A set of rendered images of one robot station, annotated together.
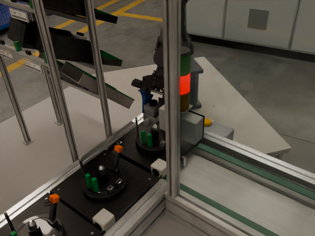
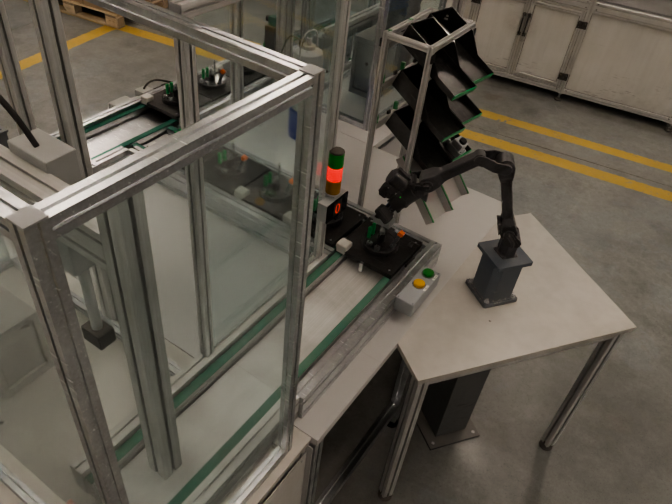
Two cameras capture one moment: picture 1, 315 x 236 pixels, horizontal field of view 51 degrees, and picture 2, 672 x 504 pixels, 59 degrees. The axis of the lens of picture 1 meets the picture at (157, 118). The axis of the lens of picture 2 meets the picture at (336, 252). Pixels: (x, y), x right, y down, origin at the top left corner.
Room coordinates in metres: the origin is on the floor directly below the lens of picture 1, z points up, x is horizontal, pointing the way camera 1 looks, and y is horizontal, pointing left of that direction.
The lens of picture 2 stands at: (0.46, -1.65, 2.40)
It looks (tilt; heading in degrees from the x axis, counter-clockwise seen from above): 41 degrees down; 80
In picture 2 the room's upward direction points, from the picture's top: 7 degrees clockwise
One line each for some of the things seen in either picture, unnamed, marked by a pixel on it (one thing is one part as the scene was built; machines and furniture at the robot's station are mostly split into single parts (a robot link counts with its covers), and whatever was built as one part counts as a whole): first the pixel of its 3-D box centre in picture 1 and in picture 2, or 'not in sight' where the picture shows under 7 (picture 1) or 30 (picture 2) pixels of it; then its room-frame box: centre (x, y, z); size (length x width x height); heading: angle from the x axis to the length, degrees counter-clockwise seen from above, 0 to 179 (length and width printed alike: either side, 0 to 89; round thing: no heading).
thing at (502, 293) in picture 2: not in sight; (497, 272); (1.34, -0.12, 0.96); 0.15 x 0.15 x 0.20; 14
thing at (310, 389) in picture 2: not in sight; (374, 316); (0.86, -0.30, 0.91); 0.89 x 0.06 x 0.11; 51
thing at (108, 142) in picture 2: not in sight; (252, 77); (0.42, 1.46, 0.92); 2.35 x 0.41 x 0.12; 51
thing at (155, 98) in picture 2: not in sight; (175, 91); (0.06, 1.08, 1.01); 0.24 x 0.24 x 0.13; 51
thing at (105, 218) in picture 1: (102, 174); (325, 207); (0.72, 0.17, 1.01); 0.24 x 0.24 x 0.13; 51
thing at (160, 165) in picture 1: (160, 168); (343, 246); (0.78, 0.00, 0.97); 0.05 x 0.05 x 0.04; 51
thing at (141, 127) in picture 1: (155, 143); (379, 246); (0.91, 0.01, 0.96); 0.24 x 0.24 x 0.02; 51
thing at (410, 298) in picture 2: not in sight; (417, 290); (1.03, -0.19, 0.93); 0.21 x 0.07 x 0.06; 51
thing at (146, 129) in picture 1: (154, 139); (380, 242); (0.91, 0.01, 0.98); 0.14 x 0.14 x 0.02
